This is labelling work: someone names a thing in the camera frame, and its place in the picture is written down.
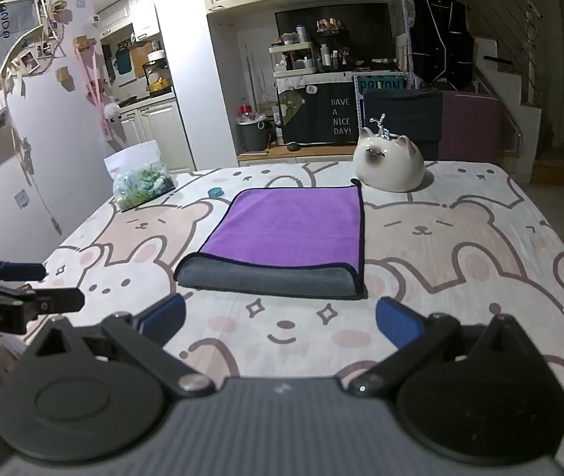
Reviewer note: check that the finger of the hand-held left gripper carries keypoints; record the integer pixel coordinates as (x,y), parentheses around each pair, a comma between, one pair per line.
(59,300)
(21,271)

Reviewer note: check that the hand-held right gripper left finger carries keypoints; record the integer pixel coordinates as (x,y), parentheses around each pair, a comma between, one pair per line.
(162,316)

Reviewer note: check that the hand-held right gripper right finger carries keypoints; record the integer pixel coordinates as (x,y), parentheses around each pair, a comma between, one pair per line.
(396,321)

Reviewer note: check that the purple and grey towel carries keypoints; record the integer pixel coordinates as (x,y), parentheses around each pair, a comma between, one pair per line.
(289,223)

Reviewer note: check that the bear printed blanket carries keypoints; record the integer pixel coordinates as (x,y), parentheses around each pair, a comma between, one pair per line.
(460,258)

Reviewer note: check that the clear plastic bag with contents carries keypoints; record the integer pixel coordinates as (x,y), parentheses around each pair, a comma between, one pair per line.
(138,183)

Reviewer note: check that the small teal round lid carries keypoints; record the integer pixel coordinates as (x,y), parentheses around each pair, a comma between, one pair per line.
(216,192)

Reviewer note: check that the white cat-shaped ceramic ornament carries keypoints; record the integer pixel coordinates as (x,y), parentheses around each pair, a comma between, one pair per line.
(386,163)

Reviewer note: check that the wooden counter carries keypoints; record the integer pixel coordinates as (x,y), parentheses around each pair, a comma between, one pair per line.
(321,150)

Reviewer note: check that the white kitchen cabinet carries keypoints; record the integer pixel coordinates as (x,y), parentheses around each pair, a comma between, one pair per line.
(160,129)

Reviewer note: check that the pink hanging ribbon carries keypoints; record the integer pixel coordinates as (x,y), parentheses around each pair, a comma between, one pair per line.
(94,89)

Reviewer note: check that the grey trash bin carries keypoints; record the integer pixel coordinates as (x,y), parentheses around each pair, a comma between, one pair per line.
(254,136)

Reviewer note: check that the black computer mouse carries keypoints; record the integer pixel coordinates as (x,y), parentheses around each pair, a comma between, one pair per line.
(292,147)

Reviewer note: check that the dark blue chair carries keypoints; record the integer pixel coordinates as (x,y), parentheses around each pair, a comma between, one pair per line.
(403,114)

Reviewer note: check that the purple chair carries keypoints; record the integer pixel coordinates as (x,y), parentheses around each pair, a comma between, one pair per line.
(470,124)

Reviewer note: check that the black lettered cloth cover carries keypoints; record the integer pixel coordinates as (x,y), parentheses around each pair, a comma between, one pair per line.
(326,114)

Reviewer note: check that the yellow kettle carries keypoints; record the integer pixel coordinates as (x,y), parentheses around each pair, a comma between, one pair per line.
(159,82)

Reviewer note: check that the teal lettered sign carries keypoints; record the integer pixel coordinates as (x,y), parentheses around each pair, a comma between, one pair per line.
(380,84)

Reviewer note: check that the white staircase with railing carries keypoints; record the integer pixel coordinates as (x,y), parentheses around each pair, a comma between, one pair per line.
(509,69)

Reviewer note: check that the white rack with bottles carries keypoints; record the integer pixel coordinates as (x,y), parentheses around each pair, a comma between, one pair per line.
(306,57)

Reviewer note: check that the black jacket with white trim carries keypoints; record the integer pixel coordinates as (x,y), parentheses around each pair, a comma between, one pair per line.
(440,34)

